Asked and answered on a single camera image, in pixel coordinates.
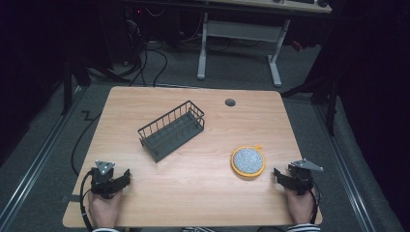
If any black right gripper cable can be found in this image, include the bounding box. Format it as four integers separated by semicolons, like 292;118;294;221
296;172;324;225

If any metal floor rail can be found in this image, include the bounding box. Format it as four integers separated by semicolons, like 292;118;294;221
0;86;85;229
312;101;377;232

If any bundle of black cables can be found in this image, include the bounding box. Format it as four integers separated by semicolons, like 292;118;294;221
110;6;207;88

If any person's right hand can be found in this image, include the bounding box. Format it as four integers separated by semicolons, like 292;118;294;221
284;188;319;225

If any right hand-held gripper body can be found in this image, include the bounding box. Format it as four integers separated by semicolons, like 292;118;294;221
287;158;325;196

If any white-framed wooden desk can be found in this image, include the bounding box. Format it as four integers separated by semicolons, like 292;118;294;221
196;0;333;88

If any person's left hand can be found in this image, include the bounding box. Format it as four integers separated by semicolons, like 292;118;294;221
88;188;124;229

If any person's striped clothing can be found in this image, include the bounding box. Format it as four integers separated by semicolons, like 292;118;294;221
181;226;217;232

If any round yellow-rimmed grey scrubbing pad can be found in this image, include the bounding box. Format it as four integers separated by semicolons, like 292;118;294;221
230;144;267;178

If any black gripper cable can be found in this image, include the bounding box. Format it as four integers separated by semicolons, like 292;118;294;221
78;170;95;232
296;172;324;225

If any black metal stand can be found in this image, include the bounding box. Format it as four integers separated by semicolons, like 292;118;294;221
280;75;340;137
60;56;93;116

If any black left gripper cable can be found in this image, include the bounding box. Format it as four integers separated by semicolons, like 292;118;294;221
78;170;95;232

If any black floor cable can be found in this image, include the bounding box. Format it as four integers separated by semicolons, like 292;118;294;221
71;110;102;178

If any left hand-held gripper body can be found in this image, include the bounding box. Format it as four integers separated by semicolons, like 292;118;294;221
89;159;121;199

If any dark grey wire basket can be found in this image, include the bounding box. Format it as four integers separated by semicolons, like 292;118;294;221
137;100;206;163

